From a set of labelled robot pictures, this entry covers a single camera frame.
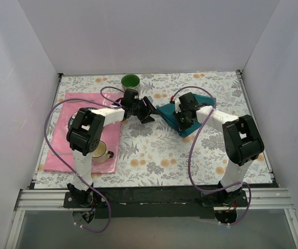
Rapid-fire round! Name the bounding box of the aluminium frame rail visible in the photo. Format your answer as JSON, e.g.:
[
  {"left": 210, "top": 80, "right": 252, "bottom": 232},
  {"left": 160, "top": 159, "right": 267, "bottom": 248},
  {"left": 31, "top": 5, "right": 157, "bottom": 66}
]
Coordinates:
[{"left": 6, "top": 188, "right": 298, "bottom": 248}]

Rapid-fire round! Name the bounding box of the pink placemat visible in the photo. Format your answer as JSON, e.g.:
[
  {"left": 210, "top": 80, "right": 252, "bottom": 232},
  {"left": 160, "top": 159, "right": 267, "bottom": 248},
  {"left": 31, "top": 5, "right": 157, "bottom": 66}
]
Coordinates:
[{"left": 44, "top": 92, "right": 121, "bottom": 174}]

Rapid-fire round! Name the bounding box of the green inside floral mug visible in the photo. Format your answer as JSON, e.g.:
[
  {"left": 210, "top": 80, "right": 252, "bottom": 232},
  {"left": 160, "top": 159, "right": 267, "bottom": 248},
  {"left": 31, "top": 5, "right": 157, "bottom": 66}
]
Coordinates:
[{"left": 121, "top": 74, "right": 140, "bottom": 93}]

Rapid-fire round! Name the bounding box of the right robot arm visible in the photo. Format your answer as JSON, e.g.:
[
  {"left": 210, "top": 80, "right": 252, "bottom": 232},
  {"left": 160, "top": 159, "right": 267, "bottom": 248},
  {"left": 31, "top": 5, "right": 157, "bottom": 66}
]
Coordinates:
[{"left": 171, "top": 92, "right": 264, "bottom": 206}]

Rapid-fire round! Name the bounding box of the silver spoon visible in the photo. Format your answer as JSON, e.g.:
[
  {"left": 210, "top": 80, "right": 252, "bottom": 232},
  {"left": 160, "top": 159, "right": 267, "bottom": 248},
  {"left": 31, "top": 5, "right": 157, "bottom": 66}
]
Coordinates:
[{"left": 51, "top": 152, "right": 73, "bottom": 156}]

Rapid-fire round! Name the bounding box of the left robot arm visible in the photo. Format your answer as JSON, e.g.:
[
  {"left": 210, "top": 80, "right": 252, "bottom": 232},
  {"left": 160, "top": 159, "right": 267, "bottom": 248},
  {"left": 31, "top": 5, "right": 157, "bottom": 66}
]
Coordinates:
[{"left": 66, "top": 89, "right": 159, "bottom": 208}]

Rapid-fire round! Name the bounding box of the white plate blue rim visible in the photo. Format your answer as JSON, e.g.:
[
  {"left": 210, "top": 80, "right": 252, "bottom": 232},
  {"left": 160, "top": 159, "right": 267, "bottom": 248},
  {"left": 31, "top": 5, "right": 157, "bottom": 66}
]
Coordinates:
[{"left": 67, "top": 111, "right": 78, "bottom": 129}]

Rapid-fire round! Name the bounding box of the silver fork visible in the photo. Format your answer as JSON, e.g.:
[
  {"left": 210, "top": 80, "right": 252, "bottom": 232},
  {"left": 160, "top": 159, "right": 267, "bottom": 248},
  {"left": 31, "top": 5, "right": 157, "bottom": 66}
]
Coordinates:
[{"left": 68, "top": 99, "right": 96, "bottom": 104}]

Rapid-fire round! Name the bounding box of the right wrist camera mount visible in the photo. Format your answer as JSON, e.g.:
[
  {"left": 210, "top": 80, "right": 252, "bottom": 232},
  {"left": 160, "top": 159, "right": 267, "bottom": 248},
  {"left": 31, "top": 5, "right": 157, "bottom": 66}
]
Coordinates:
[{"left": 170, "top": 96, "right": 181, "bottom": 113}]

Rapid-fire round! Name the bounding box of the cream enamel cup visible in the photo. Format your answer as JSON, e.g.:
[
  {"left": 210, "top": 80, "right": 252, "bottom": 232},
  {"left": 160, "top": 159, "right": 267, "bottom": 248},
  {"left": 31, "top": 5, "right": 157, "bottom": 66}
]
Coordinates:
[{"left": 92, "top": 141, "right": 114, "bottom": 164}]

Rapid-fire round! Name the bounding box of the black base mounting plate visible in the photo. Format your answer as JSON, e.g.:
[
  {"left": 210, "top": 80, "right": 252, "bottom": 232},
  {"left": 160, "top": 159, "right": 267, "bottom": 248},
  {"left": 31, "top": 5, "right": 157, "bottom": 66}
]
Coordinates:
[{"left": 63, "top": 186, "right": 248, "bottom": 219}]

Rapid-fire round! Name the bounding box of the teal cloth napkin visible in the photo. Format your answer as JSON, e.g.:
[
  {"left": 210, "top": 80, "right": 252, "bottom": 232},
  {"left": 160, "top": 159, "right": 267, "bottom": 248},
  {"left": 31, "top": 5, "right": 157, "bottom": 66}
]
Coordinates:
[{"left": 157, "top": 93, "right": 215, "bottom": 137}]

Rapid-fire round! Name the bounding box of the floral tablecloth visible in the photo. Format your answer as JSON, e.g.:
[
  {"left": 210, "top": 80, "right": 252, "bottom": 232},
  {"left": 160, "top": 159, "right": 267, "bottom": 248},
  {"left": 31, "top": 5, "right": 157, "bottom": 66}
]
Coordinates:
[{"left": 34, "top": 72, "right": 273, "bottom": 189}]

